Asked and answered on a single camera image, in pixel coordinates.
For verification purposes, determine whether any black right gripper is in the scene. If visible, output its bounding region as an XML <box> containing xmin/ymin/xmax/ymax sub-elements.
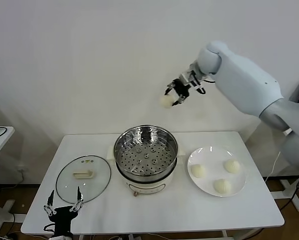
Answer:
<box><xmin>164</xmin><ymin>78</ymin><xmax>191</xmax><ymax>107</ymax></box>

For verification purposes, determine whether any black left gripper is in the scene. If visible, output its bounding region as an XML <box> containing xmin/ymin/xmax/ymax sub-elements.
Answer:
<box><xmin>43</xmin><ymin>186</ymin><xmax>85</xmax><ymax>235</ymax></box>

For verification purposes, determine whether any white steamed baozi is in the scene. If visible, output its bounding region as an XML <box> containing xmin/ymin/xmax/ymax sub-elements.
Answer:
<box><xmin>190</xmin><ymin>164</ymin><xmax>207</xmax><ymax>179</ymax></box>
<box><xmin>158</xmin><ymin>94</ymin><xmax>175</xmax><ymax>109</ymax></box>
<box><xmin>213</xmin><ymin>178</ymin><xmax>232</xmax><ymax>195</ymax></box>
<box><xmin>223</xmin><ymin>159</ymin><xmax>241</xmax><ymax>174</ymax></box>

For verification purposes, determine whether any stainless steel steamer basket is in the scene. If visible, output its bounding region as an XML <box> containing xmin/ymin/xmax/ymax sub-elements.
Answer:
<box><xmin>106</xmin><ymin>124</ymin><xmax>186</xmax><ymax>178</ymax></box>

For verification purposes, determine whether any round glass lid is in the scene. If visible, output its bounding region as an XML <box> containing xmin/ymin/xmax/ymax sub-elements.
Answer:
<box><xmin>55</xmin><ymin>155</ymin><xmax>112</xmax><ymax>204</ymax></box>

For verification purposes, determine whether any white round plate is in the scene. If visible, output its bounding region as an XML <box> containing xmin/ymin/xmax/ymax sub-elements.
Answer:
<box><xmin>186</xmin><ymin>146</ymin><xmax>248</xmax><ymax>198</ymax></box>

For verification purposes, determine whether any cream electric cooker pot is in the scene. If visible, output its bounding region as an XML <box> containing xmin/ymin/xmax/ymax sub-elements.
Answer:
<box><xmin>114</xmin><ymin>156</ymin><xmax>185</xmax><ymax>198</ymax></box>

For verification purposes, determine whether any white charging cable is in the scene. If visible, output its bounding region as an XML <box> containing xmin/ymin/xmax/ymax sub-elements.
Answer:
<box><xmin>264</xmin><ymin>151</ymin><xmax>282</xmax><ymax>182</ymax></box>

